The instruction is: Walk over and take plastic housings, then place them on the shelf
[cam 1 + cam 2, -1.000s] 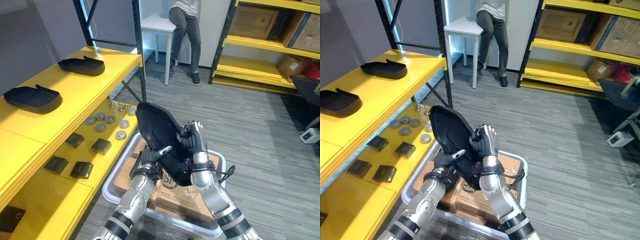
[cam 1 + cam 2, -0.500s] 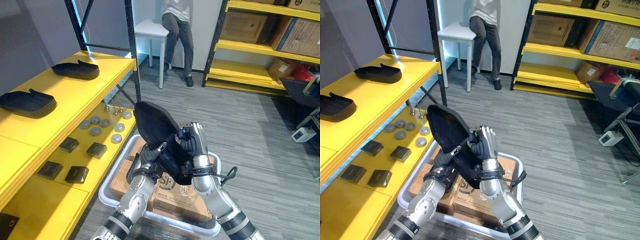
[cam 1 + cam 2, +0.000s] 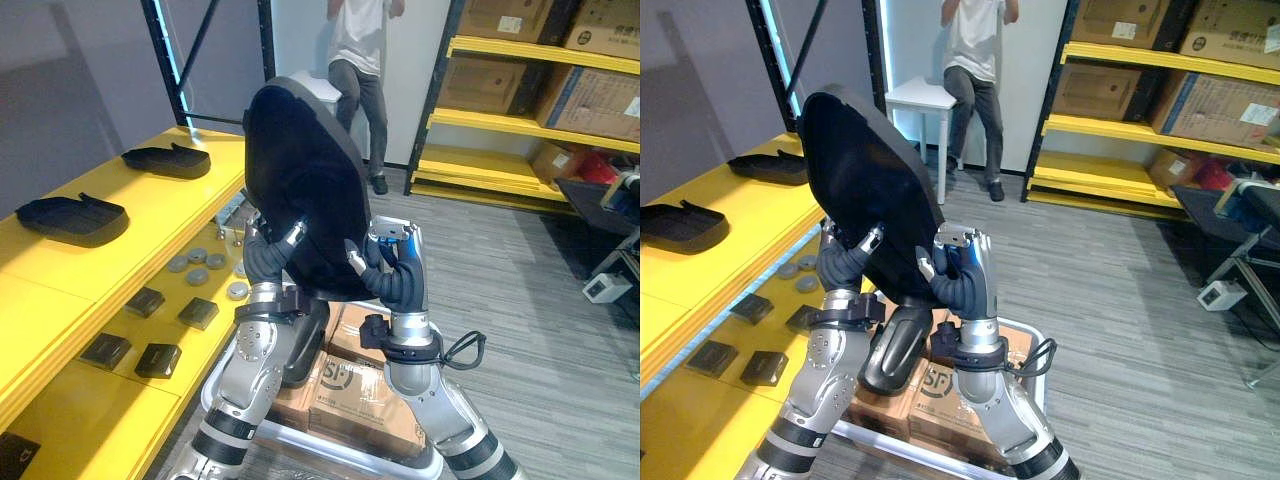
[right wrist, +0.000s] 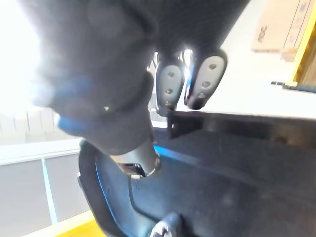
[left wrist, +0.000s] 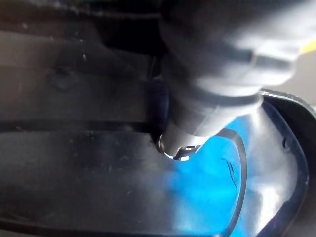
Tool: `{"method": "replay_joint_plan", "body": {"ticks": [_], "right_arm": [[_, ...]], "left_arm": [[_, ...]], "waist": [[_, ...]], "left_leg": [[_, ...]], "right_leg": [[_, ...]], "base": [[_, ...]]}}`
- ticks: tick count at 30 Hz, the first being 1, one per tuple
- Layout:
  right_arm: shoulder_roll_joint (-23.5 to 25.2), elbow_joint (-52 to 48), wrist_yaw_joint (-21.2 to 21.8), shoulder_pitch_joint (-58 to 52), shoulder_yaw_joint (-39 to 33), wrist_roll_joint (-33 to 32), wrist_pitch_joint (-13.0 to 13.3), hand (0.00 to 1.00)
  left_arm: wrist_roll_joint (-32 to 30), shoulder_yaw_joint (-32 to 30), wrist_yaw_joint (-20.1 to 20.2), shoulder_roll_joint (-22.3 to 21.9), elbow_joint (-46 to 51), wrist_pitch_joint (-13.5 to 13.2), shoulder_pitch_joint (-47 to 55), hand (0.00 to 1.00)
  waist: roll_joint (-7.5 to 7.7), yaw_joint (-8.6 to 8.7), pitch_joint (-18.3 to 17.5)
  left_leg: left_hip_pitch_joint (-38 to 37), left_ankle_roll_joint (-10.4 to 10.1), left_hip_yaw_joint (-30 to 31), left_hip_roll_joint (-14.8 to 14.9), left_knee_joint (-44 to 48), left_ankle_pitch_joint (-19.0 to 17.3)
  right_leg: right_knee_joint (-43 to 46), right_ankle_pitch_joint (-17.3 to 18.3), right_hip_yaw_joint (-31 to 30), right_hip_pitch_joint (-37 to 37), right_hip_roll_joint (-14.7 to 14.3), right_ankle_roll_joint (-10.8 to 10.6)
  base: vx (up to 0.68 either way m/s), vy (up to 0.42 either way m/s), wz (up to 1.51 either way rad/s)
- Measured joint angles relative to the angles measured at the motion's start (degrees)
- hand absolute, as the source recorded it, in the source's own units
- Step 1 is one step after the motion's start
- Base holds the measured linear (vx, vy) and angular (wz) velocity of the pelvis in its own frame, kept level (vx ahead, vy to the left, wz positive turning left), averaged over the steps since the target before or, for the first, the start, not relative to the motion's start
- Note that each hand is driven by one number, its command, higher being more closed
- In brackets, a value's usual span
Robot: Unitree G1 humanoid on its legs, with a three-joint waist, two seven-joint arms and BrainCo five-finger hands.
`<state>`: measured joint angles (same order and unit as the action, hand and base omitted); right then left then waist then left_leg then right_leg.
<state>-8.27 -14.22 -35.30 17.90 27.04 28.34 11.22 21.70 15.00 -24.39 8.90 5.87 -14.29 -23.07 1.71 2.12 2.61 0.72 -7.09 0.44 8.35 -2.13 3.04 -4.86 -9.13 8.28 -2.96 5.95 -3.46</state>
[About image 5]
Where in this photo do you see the blue plastic box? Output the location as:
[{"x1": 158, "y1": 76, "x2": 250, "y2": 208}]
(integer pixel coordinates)
[{"x1": 170, "y1": 121, "x2": 244, "y2": 237}]

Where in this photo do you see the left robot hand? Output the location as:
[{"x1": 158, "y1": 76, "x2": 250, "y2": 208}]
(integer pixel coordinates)
[{"x1": 157, "y1": 0, "x2": 316, "y2": 163}]

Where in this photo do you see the black plastic housing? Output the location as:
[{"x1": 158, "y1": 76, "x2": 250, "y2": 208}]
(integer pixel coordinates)
[
  {"x1": 237, "y1": 89, "x2": 310, "y2": 237},
  {"x1": 0, "y1": 4, "x2": 248, "y2": 237}
]

